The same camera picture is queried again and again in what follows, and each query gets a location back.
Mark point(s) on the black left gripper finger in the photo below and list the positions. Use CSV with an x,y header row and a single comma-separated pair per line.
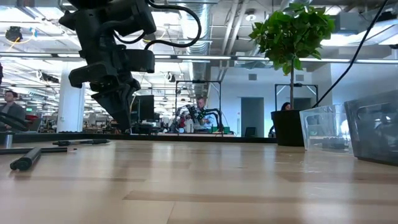
x,y
116,105
133,88

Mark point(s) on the dark grey pencil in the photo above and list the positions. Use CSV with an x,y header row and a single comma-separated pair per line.
x,y
53,150

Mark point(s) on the thick black marker pen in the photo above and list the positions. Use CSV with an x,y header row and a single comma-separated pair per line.
x,y
26,160

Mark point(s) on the grey tinted plastic bin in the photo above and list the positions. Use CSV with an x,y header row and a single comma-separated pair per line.
x,y
373,130

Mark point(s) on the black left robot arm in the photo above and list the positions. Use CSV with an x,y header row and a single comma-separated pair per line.
x,y
93,18

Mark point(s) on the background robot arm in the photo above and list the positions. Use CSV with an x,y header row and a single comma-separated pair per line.
x,y
214,112
191,113

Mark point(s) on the black computer monitor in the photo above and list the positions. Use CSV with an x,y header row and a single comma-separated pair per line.
x,y
146,107

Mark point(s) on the black ceiling device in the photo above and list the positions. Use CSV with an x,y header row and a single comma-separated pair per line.
x,y
14,34
172,77

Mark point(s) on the white round column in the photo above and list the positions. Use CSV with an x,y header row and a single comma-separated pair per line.
x,y
70,109

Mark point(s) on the person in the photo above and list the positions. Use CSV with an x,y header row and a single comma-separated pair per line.
x,y
205,119
12,109
286,106

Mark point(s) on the green exit sign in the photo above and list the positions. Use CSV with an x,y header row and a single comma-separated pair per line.
x,y
29,109

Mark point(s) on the red office chair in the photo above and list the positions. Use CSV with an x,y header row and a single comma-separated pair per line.
x,y
33,122

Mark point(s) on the black angled bar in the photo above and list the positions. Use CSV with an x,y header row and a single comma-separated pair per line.
x,y
12,122

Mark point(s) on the grey door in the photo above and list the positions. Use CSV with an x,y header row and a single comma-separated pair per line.
x,y
252,115

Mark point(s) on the black office chair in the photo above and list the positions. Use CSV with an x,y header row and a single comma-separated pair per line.
x,y
250,132

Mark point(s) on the black plant pot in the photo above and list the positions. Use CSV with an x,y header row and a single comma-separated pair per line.
x,y
287,127

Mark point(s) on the green leafy potted tree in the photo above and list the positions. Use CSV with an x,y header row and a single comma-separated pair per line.
x,y
292,34

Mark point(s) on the clear plastic bin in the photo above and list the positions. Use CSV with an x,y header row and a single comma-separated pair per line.
x,y
326,124

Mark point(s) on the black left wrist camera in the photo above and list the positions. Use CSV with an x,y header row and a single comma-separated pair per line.
x,y
140,60

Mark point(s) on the black table border rail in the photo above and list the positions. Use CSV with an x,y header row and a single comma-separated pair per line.
x,y
155,137

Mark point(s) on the black metal frame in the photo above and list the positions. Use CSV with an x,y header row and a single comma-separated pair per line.
x,y
308,84
199,81

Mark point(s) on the silver ventilation duct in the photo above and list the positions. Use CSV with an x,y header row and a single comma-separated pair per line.
x,y
206,31

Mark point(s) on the silver metal post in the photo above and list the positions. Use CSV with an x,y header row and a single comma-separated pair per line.
x,y
8,140

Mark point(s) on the wall air vent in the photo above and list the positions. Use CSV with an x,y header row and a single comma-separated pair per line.
x,y
252,76
299,77

